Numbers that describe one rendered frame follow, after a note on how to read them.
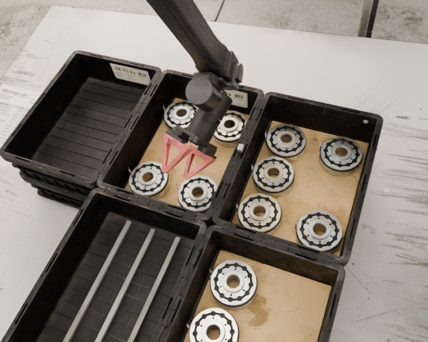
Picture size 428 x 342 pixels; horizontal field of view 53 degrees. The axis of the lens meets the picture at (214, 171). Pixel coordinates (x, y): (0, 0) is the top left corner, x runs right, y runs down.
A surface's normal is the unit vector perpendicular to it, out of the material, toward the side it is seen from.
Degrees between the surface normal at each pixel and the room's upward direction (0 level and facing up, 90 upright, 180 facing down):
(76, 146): 0
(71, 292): 0
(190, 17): 82
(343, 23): 0
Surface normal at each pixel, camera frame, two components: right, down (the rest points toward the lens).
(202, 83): -0.36, -0.12
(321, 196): -0.11, -0.52
